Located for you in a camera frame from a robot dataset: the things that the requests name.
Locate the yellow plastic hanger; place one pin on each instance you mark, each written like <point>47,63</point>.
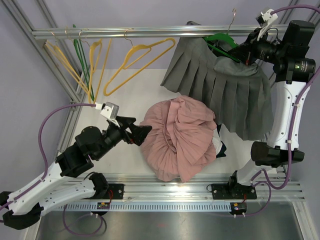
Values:
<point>60,56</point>

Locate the white slotted cable duct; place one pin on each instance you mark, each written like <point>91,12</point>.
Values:
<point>119,206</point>

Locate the pink pleated skirt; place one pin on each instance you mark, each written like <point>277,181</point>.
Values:
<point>180,143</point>

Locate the yellow hanger of pink skirt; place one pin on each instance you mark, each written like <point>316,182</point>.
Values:
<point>136,53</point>

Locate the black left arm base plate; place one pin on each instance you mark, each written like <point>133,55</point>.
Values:
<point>116,191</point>

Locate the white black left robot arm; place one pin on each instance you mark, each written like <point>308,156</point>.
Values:
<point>27,205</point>

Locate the grey pleated skirt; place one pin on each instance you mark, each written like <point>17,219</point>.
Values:
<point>238,94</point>

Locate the green hanger of plaid skirt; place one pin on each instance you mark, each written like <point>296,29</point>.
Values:
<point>77,43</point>

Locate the green navy plaid skirt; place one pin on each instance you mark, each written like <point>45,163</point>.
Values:
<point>218,129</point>

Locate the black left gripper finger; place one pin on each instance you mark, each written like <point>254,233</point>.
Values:
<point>139,133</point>
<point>125,122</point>

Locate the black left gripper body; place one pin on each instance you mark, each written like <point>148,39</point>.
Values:
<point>125,134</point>

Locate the aluminium frame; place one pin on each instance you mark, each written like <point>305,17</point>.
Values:
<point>34,85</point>

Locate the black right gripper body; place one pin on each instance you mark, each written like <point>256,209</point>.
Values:
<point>254,51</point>

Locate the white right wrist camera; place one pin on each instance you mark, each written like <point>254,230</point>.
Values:
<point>266,18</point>

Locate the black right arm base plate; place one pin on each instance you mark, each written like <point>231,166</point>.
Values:
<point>232,192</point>

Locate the green plastic hanger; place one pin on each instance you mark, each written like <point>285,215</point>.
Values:
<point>221,43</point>

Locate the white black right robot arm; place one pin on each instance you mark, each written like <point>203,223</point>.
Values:
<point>294,75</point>

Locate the white skirt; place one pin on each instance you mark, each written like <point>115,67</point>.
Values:
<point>218,145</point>

